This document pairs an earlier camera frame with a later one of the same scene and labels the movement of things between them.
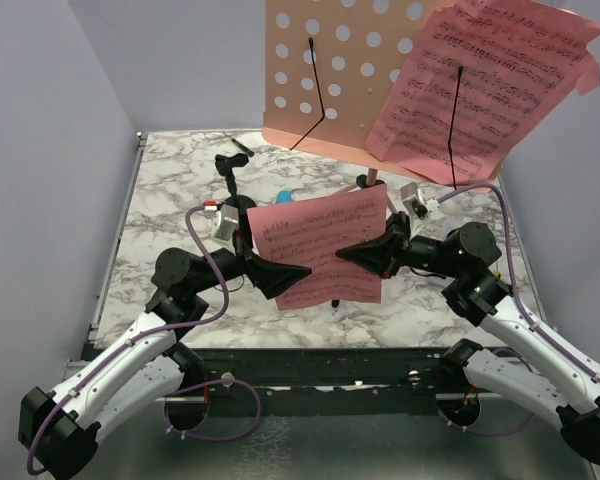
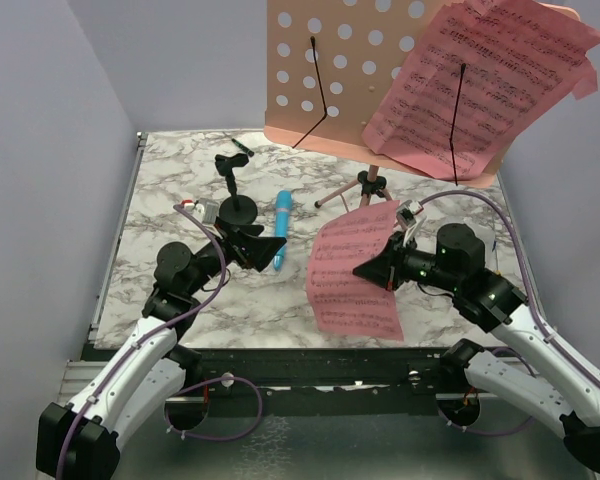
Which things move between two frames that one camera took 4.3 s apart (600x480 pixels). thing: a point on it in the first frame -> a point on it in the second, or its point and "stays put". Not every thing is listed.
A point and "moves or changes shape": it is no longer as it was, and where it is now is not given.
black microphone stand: (225, 166) stays put
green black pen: (244, 149) stays put
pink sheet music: (519, 60) stays put
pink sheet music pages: (310, 232) moves or changes shape
